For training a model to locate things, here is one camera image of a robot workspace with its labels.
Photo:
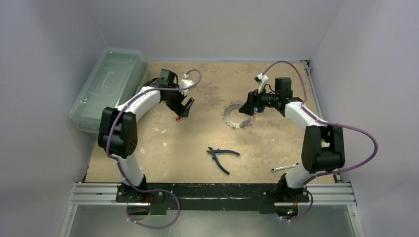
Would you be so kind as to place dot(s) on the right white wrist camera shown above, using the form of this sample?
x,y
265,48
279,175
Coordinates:
x,y
262,80

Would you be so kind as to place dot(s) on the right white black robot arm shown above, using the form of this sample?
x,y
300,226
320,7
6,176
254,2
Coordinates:
x,y
322,148

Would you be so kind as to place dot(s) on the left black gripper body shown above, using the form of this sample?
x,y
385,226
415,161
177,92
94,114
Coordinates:
x,y
175,99

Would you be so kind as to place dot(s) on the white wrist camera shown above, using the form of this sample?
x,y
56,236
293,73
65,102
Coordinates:
x,y
184,84
262,80

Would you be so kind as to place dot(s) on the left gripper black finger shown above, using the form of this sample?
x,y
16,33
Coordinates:
x,y
188,105
182,111

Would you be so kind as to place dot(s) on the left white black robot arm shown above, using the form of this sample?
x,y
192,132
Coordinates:
x,y
118,126

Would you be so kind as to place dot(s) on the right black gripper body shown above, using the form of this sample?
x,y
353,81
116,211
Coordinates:
x,y
253,100

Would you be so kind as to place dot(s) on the aluminium frame rail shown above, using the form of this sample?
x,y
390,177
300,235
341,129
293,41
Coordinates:
x,y
94,212

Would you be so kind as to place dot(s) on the small silver wrench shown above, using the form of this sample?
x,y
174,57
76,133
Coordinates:
x,y
273,170

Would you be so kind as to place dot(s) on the translucent green plastic box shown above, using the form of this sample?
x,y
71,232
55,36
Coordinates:
x,y
117,76

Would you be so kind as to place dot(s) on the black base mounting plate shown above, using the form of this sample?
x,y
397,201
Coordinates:
x,y
265,198

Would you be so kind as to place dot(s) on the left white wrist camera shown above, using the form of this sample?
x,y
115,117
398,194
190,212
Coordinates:
x,y
184,84

